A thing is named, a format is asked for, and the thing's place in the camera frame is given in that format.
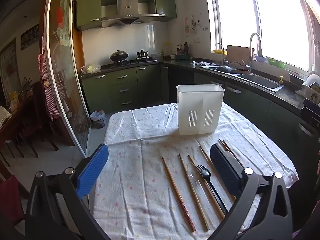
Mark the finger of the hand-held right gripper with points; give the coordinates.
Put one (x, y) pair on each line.
(312, 104)
(311, 118)

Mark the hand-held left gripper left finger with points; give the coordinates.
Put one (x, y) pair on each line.
(93, 172)

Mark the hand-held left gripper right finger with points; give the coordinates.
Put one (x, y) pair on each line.
(223, 166)

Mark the wooden chopstick with red end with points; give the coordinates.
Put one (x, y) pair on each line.
(178, 197)

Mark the white plastic utensil holder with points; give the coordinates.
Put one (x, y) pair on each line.
(200, 105)

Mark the white dish rack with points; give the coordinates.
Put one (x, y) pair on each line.
(311, 95)

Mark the black plastic fork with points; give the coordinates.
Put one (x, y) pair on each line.
(203, 171)

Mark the white plate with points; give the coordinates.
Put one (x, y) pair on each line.
(313, 78)

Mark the dark stone countertop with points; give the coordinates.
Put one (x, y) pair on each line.
(287, 96)

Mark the dark rectangular tray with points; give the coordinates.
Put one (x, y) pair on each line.
(296, 78)

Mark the clear plastic spoon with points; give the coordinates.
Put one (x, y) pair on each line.
(192, 171)

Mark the yellow sink knob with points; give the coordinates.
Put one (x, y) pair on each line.
(281, 80)

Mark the white floral tablecloth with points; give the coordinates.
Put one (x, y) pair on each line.
(140, 180)

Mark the small trash bin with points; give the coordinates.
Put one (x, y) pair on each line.
(97, 118)

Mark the green bowls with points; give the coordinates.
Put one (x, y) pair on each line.
(276, 63)

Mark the steel double sink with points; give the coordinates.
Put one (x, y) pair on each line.
(262, 81)

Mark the blue bowl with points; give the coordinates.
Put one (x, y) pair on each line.
(260, 58)

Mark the wooden chair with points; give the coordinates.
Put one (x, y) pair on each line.
(37, 120)

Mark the tall steel faucet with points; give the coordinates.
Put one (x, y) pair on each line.
(252, 55)

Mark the wooden cutting board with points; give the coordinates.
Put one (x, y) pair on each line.
(237, 53)

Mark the red checked apron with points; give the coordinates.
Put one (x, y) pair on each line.
(50, 92)

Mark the large window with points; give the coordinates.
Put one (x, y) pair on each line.
(282, 17)

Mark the green base cabinets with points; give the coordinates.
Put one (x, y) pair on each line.
(125, 80)

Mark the small steel faucet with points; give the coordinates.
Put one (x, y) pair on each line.
(222, 55)

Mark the plastic bag with food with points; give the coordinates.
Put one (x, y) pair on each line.
(91, 68)

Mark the crumpled dish rag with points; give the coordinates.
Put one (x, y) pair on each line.
(201, 63)

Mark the yellow tray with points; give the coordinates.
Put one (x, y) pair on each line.
(220, 52)

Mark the printed glass sliding door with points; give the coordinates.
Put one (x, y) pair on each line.
(62, 67)

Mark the green bottle tray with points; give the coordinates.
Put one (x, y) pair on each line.
(182, 57)

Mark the black wok with lid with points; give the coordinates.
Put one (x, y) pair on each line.
(119, 55)

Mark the white mug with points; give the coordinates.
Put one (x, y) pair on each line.
(173, 57)

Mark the black gas stove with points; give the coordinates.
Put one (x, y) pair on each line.
(140, 60)

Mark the dark sauce bottles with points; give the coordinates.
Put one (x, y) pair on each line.
(183, 49)

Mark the small lidded pot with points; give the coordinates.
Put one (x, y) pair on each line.
(142, 54)

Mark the large oil bottle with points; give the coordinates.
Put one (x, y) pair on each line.
(166, 49)

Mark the steel range hood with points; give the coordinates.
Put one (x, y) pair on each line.
(127, 7)

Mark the wall socket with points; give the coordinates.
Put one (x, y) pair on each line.
(197, 39)

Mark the hanging wall utensils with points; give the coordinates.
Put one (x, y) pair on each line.
(192, 23)

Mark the dark wall poster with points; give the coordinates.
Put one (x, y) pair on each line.
(30, 37)

